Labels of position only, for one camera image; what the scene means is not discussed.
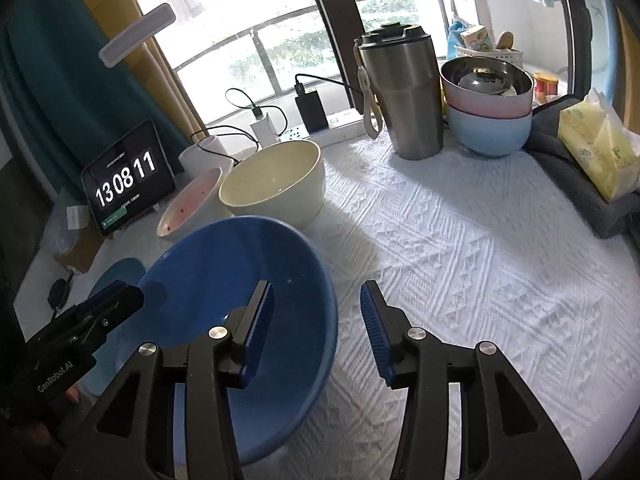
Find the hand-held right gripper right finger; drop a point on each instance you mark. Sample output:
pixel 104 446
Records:
pixel 375 330

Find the blue packet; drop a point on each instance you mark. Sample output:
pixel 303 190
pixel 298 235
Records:
pixel 456 40

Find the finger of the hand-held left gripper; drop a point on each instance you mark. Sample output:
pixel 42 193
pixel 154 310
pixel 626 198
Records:
pixel 115 297

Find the small white box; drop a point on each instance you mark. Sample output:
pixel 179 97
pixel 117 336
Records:
pixel 77 217

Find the cream bowl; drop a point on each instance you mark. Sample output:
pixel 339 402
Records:
pixel 280 200

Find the steel tumbler black lid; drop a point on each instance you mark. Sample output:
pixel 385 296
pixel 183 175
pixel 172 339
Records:
pixel 405 100

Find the black round object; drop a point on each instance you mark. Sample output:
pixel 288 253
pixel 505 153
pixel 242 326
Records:
pixel 57 292

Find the black window frame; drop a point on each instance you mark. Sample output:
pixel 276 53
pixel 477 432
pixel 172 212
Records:
pixel 330 35

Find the pink bowl steel lined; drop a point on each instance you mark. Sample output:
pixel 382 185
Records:
pixel 480 105

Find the red lidded jar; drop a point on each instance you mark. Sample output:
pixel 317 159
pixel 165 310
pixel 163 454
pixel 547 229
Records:
pixel 545 85

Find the yellow curtain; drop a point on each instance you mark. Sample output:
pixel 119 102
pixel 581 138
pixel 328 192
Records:
pixel 135 85

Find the small printed box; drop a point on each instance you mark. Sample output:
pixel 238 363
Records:
pixel 474 39

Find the large dark blue bowl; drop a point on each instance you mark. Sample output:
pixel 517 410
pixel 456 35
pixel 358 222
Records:
pixel 210 270

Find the white plastic basket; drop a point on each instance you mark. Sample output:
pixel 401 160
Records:
pixel 470 52

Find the white charger plug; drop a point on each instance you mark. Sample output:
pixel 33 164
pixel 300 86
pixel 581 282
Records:
pixel 265 130

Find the yellow tissue pack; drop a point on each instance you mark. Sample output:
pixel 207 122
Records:
pixel 595 150

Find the person's left hand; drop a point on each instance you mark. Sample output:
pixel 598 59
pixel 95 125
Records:
pixel 74 395

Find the white power strip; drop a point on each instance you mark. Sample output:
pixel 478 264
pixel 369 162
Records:
pixel 340 127

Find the teal curtain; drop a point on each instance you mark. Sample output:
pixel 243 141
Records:
pixel 60 85

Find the oval blue plate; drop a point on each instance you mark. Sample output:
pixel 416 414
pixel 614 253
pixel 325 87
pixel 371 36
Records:
pixel 120 270

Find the dark grey towel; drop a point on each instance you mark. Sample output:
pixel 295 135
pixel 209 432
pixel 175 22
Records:
pixel 545 135

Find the pink bowl white outside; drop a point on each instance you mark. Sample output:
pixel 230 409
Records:
pixel 192 197

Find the white textured tablecloth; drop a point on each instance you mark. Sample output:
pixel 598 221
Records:
pixel 450 240

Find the cardboard box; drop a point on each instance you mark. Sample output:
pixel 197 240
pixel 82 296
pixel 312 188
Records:
pixel 80 255

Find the white desk lamp head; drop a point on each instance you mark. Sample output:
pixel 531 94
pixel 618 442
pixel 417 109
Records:
pixel 137 32

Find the light blue bowl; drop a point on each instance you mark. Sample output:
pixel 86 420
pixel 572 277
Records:
pixel 487 135

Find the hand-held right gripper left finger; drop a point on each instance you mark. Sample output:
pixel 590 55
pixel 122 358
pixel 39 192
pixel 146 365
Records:
pixel 257 330

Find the black charger block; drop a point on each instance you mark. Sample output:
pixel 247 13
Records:
pixel 312 112

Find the tablet showing clock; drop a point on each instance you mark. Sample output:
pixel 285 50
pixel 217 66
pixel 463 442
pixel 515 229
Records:
pixel 127 180

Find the clear plastic bag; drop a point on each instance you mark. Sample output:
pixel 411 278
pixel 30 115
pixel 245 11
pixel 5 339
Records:
pixel 57 230

